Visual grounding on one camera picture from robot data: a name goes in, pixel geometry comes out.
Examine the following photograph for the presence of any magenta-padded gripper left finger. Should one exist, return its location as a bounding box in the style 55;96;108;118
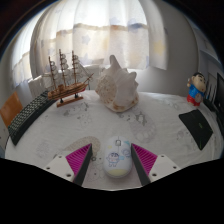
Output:
43;143;94;187

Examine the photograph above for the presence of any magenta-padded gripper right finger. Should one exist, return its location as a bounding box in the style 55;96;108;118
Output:
130;143;183;187

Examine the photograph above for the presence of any white cartoon-print computer mouse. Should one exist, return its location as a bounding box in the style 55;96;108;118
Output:
102;135;134;179

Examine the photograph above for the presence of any black mouse pad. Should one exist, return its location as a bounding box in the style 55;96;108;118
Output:
178;108;214;151

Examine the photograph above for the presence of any white printed tablecloth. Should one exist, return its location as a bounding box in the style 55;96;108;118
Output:
3;89;224;192

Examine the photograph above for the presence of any black computer keyboard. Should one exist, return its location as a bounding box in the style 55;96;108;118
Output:
7;90;56;146

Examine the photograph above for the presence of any wooden model sailing ship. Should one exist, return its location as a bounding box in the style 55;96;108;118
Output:
46;49;95;108

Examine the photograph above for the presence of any large white conch shell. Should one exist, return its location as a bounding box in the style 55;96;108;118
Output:
95;54;140;113

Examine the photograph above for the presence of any orange wooden chair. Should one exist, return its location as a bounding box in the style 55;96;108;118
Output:
0;91;24;129

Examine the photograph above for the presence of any black router with antennas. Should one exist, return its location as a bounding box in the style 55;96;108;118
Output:
203;83;219;113

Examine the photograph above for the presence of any cartoon boy figurine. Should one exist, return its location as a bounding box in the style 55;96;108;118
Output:
185;72;208;108

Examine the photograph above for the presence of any black computer monitor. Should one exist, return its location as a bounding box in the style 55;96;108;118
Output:
214;72;224;134

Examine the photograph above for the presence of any white star-print curtain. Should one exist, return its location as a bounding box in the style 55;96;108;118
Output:
11;0;168;88

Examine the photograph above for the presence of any white railed frame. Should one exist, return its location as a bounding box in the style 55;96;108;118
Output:
28;63;104;99

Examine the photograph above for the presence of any white wall shelf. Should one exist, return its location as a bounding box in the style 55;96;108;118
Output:
196;19;223;68

